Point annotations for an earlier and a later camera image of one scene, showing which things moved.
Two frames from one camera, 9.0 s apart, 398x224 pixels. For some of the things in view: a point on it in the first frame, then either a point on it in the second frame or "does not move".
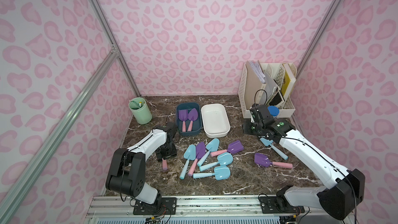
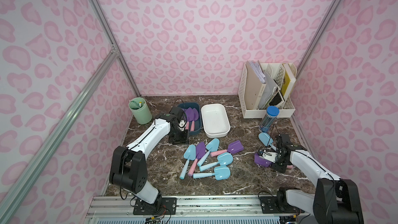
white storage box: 215,122 does not move
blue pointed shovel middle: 212,146 does not move
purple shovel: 263,159 does not move
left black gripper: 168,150 → 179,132
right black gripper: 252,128 → 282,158
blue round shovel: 225,158 does not move
